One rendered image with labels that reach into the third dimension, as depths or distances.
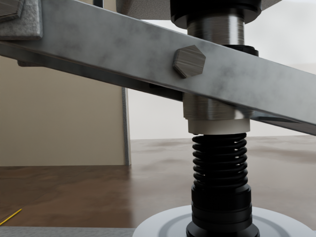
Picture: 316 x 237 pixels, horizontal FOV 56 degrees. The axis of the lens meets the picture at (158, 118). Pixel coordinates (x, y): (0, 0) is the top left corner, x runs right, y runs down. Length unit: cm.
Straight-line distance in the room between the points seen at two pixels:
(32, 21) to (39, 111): 554
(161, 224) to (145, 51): 23
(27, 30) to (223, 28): 19
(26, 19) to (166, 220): 30
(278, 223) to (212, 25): 25
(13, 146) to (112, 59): 588
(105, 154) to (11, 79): 221
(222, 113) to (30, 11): 19
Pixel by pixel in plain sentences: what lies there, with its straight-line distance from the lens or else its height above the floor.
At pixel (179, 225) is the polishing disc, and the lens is 41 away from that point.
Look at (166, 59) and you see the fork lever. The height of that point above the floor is 109.
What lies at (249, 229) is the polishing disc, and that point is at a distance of 38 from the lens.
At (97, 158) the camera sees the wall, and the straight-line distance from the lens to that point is 541.
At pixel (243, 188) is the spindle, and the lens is 35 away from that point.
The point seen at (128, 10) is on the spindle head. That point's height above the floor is 117.
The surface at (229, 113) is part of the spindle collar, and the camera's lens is 31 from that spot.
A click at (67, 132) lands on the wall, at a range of 555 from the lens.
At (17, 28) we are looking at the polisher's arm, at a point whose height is 111.
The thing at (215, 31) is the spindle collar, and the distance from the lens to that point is 33.
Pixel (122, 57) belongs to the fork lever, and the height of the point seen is 109.
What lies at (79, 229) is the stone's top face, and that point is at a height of 87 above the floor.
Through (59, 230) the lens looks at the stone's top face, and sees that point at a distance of 50.
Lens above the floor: 105
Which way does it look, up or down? 3 degrees down
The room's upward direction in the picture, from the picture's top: 2 degrees counter-clockwise
